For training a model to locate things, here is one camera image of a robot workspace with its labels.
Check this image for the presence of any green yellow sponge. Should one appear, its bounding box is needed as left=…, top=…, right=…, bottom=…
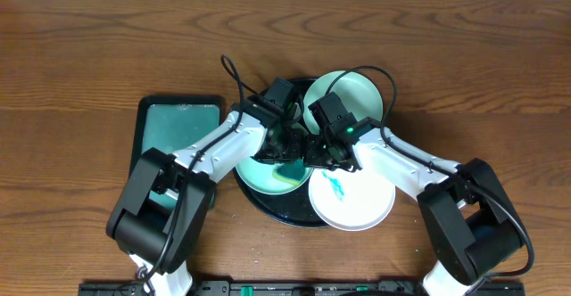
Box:
left=272, top=160, right=307, bottom=186

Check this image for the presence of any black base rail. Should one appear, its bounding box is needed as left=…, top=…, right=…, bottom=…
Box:
left=78, top=281, right=525, bottom=296

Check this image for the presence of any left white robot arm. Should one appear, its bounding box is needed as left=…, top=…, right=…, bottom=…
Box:
left=106, top=101, right=303, bottom=295

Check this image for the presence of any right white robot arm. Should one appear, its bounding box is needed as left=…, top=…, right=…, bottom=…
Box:
left=304, top=118, right=534, bottom=295

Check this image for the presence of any round black serving tray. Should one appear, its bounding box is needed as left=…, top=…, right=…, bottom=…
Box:
left=234, top=77, right=327, bottom=228

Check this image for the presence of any white plate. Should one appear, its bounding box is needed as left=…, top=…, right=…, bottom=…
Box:
left=309, top=169, right=396, bottom=232

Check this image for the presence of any dark rectangular water tray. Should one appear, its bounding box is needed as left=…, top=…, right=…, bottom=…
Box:
left=128, top=95, right=223, bottom=210

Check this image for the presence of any pale green plate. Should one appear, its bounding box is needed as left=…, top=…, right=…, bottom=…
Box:
left=303, top=70, right=384, bottom=135

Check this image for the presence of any mint green plate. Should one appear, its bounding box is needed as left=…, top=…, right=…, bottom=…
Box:
left=236, top=158, right=313, bottom=195

